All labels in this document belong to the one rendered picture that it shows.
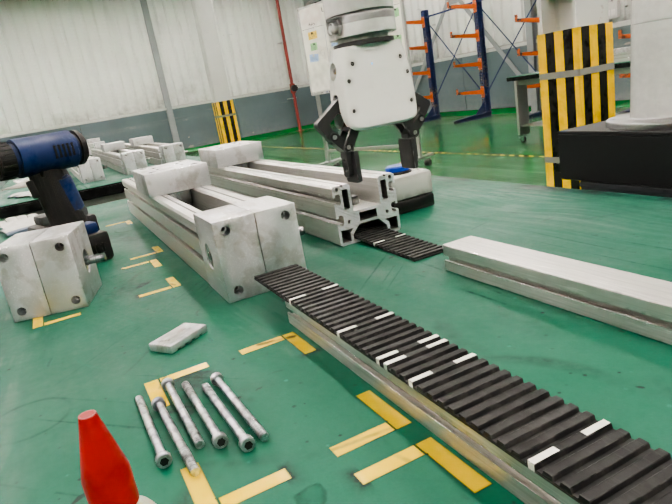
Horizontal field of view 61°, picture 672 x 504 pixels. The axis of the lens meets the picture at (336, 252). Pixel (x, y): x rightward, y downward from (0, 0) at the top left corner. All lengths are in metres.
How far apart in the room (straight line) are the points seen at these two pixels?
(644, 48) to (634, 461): 0.78
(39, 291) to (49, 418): 0.30
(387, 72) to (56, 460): 0.53
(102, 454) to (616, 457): 0.22
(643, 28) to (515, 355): 0.65
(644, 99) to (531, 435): 0.76
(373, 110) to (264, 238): 0.21
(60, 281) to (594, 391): 0.62
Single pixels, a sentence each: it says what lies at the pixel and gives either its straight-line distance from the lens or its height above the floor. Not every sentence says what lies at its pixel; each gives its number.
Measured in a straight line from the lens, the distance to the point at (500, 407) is 0.34.
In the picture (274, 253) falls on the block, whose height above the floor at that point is 0.82.
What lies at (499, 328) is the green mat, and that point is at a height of 0.78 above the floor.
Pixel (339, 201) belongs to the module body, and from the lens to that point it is 0.80.
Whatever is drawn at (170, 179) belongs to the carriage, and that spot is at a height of 0.89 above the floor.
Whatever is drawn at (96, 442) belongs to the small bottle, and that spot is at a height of 0.89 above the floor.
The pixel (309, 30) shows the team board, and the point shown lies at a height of 1.68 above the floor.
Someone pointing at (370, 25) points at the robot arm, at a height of 1.05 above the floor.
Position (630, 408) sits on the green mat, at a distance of 0.40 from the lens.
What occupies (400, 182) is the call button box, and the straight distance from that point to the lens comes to 0.94.
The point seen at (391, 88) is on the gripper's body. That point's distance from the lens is 0.73.
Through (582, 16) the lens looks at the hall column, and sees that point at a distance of 4.00.
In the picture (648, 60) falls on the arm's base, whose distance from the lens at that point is 1.00.
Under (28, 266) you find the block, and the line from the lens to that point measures 0.80.
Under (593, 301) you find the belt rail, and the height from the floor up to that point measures 0.79.
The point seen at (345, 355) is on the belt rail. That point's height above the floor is 0.79.
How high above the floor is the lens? 0.99
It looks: 16 degrees down
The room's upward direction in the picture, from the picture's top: 10 degrees counter-clockwise
